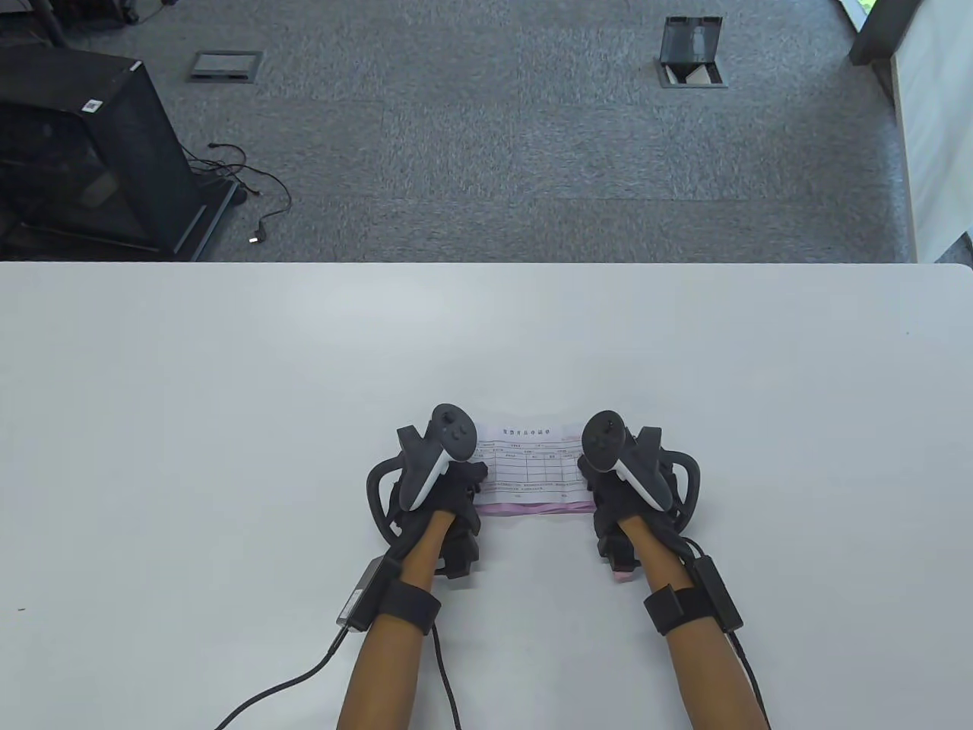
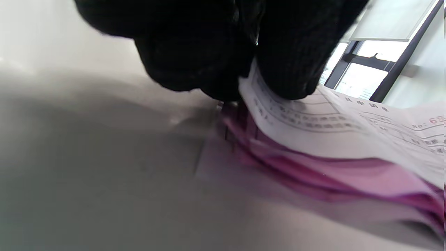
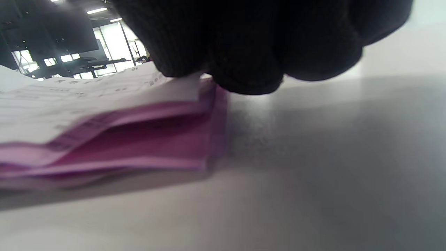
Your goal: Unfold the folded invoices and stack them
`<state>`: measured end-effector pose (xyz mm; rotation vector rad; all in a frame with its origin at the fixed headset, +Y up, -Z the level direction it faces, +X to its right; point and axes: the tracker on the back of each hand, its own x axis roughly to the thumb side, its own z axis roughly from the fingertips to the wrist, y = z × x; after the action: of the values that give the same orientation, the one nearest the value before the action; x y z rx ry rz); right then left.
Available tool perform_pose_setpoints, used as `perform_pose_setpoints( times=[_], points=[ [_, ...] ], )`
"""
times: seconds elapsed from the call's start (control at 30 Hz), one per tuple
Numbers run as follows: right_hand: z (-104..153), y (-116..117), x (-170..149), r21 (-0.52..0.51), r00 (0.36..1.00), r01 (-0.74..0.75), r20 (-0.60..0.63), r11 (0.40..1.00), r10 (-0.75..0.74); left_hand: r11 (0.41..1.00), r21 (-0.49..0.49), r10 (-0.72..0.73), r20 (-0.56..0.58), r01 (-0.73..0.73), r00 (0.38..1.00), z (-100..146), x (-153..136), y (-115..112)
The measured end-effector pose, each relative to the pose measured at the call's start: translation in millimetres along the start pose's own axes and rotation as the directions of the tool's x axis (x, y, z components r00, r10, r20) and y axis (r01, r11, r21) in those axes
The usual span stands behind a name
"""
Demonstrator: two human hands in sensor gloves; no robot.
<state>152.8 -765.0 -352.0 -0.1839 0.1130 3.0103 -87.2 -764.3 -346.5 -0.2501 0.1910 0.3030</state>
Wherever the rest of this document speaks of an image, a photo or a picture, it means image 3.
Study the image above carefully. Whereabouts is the white paper invoice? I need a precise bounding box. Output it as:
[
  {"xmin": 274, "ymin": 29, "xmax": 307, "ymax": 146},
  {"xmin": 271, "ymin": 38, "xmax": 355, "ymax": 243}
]
[{"xmin": 0, "ymin": 64, "xmax": 210, "ymax": 145}]

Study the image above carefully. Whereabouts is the large black screen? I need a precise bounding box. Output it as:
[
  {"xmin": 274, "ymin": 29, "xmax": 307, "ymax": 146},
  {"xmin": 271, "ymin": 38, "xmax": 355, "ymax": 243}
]
[{"xmin": 0, "ymin": 0, "xmax": 101, "ymax": 58}]

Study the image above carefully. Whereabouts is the person's right hand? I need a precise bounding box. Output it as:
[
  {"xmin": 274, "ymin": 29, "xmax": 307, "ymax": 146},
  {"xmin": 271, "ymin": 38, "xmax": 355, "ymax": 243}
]
[{"xmin": 111, "ymin": 0, "xmax": 414, "ymax": 96}]

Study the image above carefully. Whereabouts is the black background desk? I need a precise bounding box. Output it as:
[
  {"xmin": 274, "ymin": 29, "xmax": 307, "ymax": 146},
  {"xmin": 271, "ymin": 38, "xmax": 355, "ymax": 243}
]
[{"xmin": 30, "ymin": 57, "xmax": 132, "ymax": 79}]

